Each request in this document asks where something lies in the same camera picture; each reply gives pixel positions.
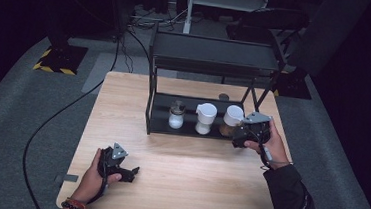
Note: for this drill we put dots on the black metal rack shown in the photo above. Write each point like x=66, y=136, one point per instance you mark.
x=211, y=49

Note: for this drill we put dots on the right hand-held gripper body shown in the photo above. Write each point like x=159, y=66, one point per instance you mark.
x=257, y=128

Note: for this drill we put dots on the white-lidded jar with brown contents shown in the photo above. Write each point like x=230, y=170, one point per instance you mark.
x=233, y=114

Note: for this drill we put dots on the clear-lidded glass jar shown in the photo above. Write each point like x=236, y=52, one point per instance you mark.
x=176, y=119

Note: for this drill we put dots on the grey curtain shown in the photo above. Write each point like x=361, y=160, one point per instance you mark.
x=329, y=32

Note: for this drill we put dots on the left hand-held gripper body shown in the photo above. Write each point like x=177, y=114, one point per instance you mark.
x=110, y=165

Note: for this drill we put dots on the person's left hand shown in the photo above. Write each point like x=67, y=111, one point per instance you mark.
x=90, y=184

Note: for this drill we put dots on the black chair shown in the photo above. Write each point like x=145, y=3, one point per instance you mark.
x=274, y=17

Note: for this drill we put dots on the person's right hand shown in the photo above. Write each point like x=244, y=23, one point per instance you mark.
x=275, y=148

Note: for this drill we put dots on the small dark round disc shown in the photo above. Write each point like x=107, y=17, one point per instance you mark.
x=223, y=96

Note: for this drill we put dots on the grey tape strip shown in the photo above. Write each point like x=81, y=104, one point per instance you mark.
x=69, y=178

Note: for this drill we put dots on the white cup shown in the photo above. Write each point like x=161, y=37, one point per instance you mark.
x=206, y=112

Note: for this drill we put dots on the white metal stand frame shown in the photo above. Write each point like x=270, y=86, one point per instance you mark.
x=227, y=0

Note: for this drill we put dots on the stand base with hazard tape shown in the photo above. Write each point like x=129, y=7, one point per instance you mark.
x=293, y=86
x=65, y=58

